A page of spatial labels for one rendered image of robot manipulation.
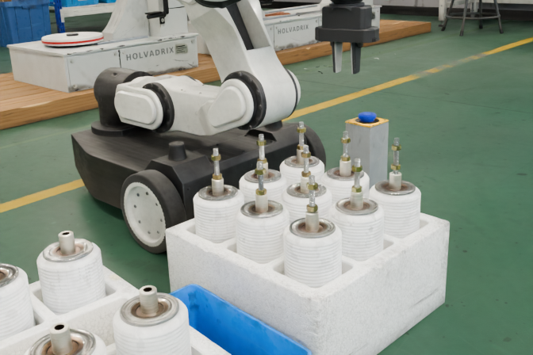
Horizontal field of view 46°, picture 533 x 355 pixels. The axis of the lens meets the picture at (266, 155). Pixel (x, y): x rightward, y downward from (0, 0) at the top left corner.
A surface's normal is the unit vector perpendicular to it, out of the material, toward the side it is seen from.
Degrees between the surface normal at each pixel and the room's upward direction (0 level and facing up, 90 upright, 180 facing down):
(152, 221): 90
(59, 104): 90
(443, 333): 0
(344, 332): 90
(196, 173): 45
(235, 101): 90
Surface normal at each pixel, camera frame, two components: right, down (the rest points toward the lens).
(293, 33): 0.73, 0.19
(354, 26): -0.51, 0.29
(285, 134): 0.50, -0.54
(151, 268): -0.04, -0.95
